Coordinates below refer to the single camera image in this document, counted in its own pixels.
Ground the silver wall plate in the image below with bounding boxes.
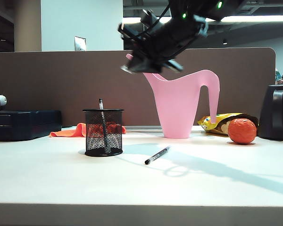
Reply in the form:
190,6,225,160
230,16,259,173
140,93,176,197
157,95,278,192
74,36,87,52

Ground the black gel pen clear cap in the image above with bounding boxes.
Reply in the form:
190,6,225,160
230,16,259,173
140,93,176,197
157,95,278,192
99,98,111,154

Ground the pink plastic watering can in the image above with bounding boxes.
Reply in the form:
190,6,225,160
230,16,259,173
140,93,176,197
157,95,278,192
125,53,220,139

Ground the orange ball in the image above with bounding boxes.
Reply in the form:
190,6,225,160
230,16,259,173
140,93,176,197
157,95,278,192
227,118,258,145

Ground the yellow snack bag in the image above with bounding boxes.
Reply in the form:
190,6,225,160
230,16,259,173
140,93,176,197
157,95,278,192
197,113,259,137

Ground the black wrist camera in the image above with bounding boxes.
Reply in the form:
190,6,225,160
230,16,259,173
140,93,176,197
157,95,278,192
117,8,161,41

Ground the black mesh pen basket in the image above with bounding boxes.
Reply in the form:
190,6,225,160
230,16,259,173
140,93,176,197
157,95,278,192
82,108,125,157

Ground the person in patterned shirt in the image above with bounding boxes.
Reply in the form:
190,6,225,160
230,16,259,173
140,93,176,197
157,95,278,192
275,68,283,85

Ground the black kettle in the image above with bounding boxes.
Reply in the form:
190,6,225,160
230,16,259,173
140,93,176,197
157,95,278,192
258,70,283,142

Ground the orange cloth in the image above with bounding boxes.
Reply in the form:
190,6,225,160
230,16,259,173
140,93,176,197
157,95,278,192
49,122,127,138

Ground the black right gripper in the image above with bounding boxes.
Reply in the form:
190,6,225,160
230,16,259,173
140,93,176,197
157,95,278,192
121,14,209,74

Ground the brown desk partition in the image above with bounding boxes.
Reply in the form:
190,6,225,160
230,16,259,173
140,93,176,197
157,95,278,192
0,47,276,128

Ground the long ceiling light strip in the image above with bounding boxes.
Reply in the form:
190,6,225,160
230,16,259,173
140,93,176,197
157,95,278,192
122,15,283,24

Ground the dark storage box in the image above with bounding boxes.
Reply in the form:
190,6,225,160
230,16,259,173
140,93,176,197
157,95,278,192
0,110,62,142

